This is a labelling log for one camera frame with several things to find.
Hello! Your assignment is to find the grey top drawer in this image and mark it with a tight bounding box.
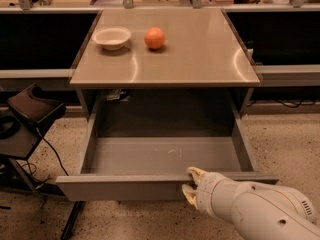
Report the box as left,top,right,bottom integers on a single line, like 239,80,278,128
57,88,278,201

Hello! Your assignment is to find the orange fruit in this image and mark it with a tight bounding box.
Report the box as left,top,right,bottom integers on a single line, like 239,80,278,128
144,27,166,50

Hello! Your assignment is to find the dark stand with tray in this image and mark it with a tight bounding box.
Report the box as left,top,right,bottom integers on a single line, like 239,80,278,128
0,84,66,201

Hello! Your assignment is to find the black floor bar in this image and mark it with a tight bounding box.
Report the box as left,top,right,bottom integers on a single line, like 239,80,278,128
60,201,84,240

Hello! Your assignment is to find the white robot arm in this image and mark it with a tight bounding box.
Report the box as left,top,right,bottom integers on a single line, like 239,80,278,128
182,167,320,240

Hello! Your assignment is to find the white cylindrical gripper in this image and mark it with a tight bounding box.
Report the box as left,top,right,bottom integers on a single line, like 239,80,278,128
182,167,239,222

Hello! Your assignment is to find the white bowl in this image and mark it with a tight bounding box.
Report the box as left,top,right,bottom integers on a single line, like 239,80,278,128
92,27,131,51

